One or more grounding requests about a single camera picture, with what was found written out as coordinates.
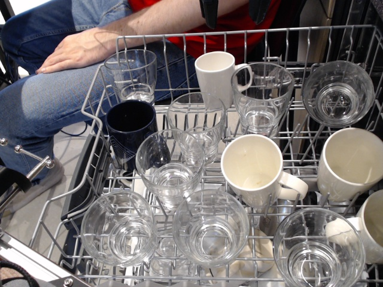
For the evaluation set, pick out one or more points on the person's bare forearm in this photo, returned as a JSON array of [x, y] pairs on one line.
[[164, 17]]

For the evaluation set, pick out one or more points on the clear glass cup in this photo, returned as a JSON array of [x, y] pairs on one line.
[[262, 92], [119, 229], [338, 94], [318, 247], [210, 228], [202, 115], [170, 162]]

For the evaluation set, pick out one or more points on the tall clear glass back left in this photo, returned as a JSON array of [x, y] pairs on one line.
[[133, 74]]

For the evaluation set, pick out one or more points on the white mug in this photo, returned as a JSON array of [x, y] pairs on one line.
[[367, 226], [253, 167], [214, 71], [350, 163]]

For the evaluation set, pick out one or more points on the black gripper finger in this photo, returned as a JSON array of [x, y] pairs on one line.
[[209, 11], [258, 10]]

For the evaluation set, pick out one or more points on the white cloth under rack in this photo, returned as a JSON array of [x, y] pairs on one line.
[[255, 257]]

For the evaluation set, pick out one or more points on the white mug back centre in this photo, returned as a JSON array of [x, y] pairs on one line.
[[214, 71]]

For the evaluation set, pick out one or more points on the white mug far right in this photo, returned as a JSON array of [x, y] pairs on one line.
[[367, 226]]

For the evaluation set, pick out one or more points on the person's bare hand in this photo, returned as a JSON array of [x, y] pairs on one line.
[[79, 50]]

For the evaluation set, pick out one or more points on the dark navy mug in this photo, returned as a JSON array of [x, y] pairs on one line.
[[128, 124]]

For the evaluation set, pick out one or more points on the grey shoe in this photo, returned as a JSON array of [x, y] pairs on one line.
[[53, 176]]

